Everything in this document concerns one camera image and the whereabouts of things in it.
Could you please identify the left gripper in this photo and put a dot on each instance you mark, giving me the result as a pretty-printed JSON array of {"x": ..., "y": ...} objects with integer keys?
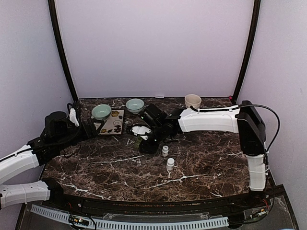
[{"x": 91, "y": 132}]

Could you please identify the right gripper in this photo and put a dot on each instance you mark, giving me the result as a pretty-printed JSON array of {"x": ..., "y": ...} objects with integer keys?
[{"x": 149, "y": 148}]

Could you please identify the white pill bottle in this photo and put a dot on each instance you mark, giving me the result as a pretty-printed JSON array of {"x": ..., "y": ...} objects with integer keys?
[
  {"x": 170, "y": 164},
  {"x": 165, "y": 150}
]

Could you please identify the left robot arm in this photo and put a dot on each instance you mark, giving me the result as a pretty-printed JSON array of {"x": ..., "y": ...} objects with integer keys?
[{"x": 61, "y": 131}]

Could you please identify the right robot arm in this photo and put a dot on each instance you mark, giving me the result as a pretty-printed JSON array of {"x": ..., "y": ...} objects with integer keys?
[{"x": 243, "y": 119}]

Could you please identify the left teal ceramic bowl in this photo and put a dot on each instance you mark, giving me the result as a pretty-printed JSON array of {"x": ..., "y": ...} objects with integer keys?
[{"x": 101, "y": 112}]

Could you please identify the teal ceramic bowl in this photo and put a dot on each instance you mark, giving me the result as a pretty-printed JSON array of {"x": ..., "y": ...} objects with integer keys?
[
  {"x": 101, "y": 112},
  {"x": 134, "y": 105}
]

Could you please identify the square floral ceramic plate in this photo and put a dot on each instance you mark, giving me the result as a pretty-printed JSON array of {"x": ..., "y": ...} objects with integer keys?
[{"x": 112, "y": 125}]

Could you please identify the right teal ceramic bowl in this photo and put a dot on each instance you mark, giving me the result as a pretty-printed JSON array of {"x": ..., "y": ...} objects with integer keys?
[{"x": 134, "y": 105}]

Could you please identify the cream coral-print mug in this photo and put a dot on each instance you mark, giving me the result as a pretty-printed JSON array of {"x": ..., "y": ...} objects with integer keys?
[{"x": 192, "y": 100}]

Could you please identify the small green circuit board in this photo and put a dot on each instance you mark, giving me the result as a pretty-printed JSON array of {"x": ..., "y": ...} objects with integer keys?
[{"x": 77, "y": 220}]

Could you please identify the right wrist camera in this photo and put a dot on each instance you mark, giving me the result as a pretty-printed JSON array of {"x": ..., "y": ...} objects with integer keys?
[{"x": 139, "y": 131}]

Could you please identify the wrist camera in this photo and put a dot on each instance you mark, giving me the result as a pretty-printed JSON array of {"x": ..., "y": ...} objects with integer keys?
[
  {"x": 73, "y": 116},
  {"x": 139, "y": 131}
]

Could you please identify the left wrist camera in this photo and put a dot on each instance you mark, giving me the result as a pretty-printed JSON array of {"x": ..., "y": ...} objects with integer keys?
[{"x": 73, "y": 116}]

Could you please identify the white slotted cable duct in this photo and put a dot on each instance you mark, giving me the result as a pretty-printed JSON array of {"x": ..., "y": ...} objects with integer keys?
[{"x": 134, "y": 222}]

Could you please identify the black front table rail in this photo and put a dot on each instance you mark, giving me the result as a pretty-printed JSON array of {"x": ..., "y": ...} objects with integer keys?
[{"x": 231, "y": 205}]

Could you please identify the left black frame post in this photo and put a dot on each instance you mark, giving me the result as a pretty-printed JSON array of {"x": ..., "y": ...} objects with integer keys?
[{"x": 60, "y": 48}]

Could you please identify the black frame post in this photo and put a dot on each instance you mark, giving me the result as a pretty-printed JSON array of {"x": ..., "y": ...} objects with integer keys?
[
  {"x": 60, "y": 48},
  {"x": 248, "y": 50}
]

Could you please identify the right black frame post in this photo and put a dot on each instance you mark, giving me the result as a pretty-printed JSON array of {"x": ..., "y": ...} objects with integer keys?
[{"x": 248, "y": 50}]

